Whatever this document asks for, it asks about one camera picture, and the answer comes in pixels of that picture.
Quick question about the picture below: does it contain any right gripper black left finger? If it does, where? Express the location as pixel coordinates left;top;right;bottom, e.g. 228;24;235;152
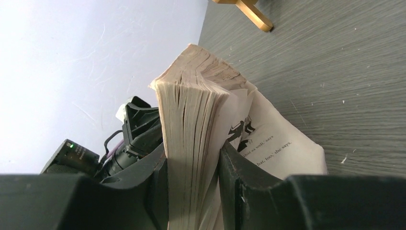
0;145;169;230

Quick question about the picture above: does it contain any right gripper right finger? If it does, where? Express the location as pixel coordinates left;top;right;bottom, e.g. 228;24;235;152
218;142;406;230

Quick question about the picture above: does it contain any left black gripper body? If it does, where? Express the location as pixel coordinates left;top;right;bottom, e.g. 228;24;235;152
123;96;163;158

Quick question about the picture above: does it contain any orange 78-Storey Treehouse book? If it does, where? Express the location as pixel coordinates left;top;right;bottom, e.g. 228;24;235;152
151;44;327;230

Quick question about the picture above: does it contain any wooden book rack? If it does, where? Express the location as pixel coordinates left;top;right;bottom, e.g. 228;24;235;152
213;0;273;33

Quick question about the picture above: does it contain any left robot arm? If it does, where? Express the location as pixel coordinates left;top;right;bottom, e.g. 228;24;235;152
41;96;163;182

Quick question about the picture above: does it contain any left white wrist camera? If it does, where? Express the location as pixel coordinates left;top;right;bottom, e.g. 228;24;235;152
115;103;126;123

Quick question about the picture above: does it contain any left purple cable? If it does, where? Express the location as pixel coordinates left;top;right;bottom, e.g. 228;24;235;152
106;141;124;160

